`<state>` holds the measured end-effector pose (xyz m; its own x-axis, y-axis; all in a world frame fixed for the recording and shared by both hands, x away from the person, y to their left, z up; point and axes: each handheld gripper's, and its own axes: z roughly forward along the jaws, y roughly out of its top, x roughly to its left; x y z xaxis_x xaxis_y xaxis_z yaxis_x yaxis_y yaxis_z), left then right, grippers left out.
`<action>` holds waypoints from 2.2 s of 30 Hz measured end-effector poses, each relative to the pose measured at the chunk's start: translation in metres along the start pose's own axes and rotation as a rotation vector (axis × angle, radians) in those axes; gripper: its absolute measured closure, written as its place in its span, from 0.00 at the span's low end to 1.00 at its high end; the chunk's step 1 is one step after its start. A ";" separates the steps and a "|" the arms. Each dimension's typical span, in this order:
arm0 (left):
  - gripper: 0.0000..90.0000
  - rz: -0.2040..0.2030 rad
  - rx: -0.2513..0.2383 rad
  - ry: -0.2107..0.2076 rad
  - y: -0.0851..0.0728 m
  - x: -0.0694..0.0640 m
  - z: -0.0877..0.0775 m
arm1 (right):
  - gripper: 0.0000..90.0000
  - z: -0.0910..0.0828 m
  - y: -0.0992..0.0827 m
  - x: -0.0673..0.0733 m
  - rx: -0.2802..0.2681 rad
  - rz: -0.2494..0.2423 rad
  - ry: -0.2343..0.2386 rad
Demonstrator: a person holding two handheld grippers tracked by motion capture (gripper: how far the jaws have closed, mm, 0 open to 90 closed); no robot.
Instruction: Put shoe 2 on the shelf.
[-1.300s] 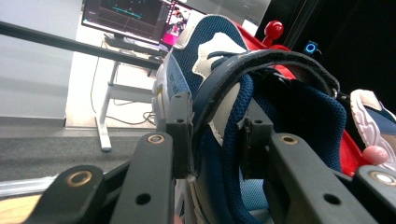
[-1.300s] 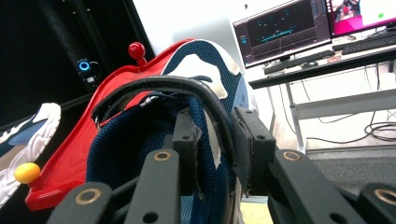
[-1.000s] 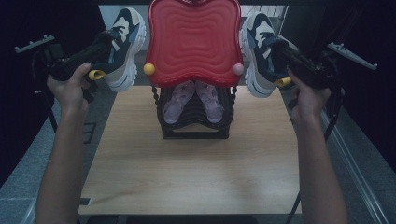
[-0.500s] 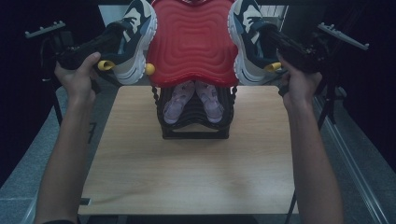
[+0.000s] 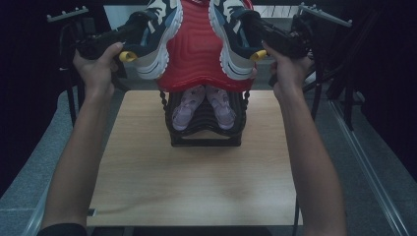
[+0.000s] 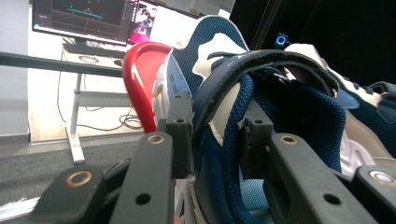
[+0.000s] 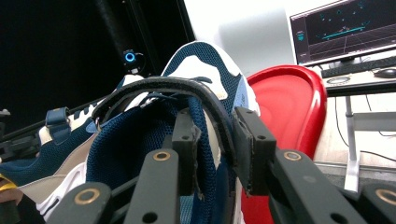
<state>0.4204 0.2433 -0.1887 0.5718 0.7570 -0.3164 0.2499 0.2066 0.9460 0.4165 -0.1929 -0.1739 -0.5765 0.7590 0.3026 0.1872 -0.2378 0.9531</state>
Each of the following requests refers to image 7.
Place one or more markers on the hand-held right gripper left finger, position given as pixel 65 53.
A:
pixel 158 186

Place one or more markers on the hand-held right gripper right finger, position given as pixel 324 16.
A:
pixel 295 186

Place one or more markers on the navy and white sneaker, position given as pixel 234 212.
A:
pixel 37 165
pixel 199 67

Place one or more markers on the red plastic shoe rack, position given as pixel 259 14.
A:
pixel 286 109

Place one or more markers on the white desk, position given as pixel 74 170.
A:
pixel 351 140

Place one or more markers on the round grey disc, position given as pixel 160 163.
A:
pixel 338 80

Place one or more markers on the black keyboard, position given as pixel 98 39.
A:
pixel 351 69

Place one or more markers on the black computer mouse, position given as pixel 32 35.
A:
pixel 386 73

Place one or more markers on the black metal stand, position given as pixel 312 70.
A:
pixel 109 25

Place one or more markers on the computer monitor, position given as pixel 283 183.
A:
pixel 342 31

